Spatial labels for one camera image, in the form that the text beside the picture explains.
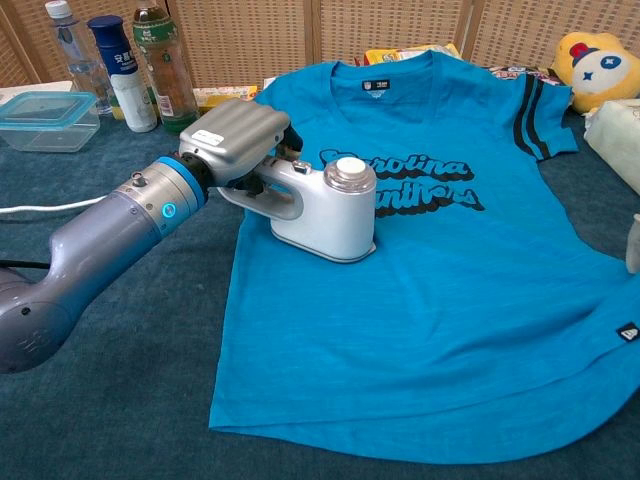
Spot dark snack packet pink print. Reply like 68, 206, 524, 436
487, 64, 564, 86

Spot long white tissue pack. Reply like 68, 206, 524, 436
582, 98, 640, 196

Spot yellow snack box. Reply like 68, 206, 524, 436
192, 84, 259, 114

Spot dark teal table cloth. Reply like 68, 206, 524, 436
0, 107, 640, 480

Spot green label tea bottle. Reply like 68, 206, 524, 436
132, 0, 201, 135

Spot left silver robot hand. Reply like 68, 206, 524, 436
177, 98, 305, 196

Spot clear container blue lid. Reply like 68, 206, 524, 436
0, 91, 101, 154

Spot clear water bottle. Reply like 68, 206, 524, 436
44, 0, 114, 116

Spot yellow snack bag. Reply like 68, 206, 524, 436
363, 42, 462, 66

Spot white handheld garment steamer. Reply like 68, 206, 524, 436
217, 155, 379, 264

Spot white power cord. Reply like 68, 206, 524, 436
0, 195, 109, 215

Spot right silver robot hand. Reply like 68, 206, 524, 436
624, 212, 640, 275

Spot white bottle blue cap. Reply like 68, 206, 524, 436
87, 14, 159, 134

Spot blue Carolina Panthers t-shirt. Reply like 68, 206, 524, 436
208, 49, 640, 466

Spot wicker folding screen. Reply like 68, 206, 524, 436
0, 0, 640, 91

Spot yellow plush toy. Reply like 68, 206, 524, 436
549, 31, 640, 116

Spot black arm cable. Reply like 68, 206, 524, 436
0, 258, 54, 271

